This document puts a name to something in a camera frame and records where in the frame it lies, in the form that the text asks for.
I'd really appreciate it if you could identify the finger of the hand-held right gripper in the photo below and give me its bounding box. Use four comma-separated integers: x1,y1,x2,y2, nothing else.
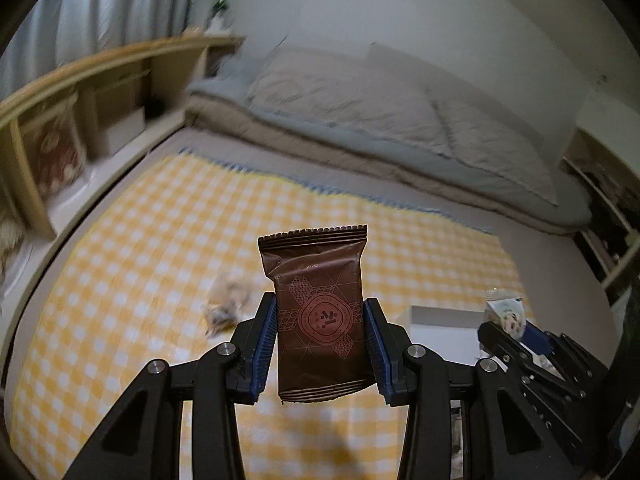
477,321,588,403
525,322,610,395

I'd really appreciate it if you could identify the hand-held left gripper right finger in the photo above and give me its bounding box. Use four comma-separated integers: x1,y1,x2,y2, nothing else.
363,298,584,480

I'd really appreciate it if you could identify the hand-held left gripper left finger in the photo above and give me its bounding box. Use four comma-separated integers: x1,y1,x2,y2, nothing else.
85,293,278,480

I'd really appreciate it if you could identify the white face snack packet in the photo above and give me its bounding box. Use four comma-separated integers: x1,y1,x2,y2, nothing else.
482,290,528,346

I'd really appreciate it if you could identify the clear packet dark round snack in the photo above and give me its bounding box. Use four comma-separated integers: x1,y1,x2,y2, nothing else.
202,307,238,333

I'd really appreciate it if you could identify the white cardboard box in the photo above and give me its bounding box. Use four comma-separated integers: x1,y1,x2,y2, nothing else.
410,305,488,366

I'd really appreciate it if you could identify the brown chocolate packet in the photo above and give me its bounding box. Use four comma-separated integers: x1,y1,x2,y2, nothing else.
257,224,375,405

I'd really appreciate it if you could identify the clear cookie packet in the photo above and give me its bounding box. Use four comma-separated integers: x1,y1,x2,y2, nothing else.
207,270,256,311

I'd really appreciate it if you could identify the yellow checked mat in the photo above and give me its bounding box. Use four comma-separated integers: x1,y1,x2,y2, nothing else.
10,152,531,480

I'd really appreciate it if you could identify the cluttered side shelf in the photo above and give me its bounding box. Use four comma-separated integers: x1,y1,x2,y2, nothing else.
560,125,640,291

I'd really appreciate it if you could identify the grey duvet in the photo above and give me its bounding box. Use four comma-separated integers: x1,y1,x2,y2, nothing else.
185,52,593,226

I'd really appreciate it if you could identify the beige knit pillow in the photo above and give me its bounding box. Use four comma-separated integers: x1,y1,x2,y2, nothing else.
247,47,446,156
430,95,560,206

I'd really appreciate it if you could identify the beige folded blanket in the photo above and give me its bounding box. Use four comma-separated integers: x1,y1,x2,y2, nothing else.
182,92,591,236

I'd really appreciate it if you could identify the white storage box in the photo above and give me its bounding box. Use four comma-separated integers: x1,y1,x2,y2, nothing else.
100,107,147,158

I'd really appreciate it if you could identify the white doll in clear bag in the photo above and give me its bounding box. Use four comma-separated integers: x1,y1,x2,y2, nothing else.
0,210,26,271

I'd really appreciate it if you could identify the long wooden shelf unit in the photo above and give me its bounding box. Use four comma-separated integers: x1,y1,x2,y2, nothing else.
0,35,246,241

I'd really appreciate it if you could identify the silver grey curtain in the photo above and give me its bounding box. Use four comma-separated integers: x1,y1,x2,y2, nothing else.
0,0,201,101

